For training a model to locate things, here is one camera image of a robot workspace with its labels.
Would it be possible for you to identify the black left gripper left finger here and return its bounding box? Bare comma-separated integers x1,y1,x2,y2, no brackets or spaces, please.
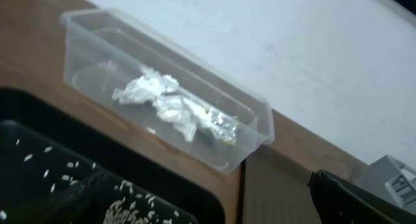
29,172,112,224

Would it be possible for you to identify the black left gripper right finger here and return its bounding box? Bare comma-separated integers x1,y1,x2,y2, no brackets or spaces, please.
307,169,415,224

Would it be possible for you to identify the pile of white rice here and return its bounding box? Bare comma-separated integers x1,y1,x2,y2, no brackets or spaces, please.
0,138,181,224

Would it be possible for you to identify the white tissue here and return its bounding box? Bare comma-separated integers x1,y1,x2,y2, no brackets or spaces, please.
112,68,179,105
152,95,197,142

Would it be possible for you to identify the silver foil snack wrapper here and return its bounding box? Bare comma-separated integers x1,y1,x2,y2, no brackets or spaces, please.
194,108,238,147

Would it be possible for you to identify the black waste tray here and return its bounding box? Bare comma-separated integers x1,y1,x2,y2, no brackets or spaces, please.
1,88,226,224

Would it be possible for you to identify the grey dishwasher rack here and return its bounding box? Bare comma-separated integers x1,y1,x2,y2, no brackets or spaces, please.
354,154,416,215

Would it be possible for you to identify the dark brown serving tray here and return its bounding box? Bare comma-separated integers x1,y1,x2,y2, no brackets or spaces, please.
242,146,321,224

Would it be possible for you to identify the clear plastic bin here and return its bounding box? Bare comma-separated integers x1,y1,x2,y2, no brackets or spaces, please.
60,8,275,173

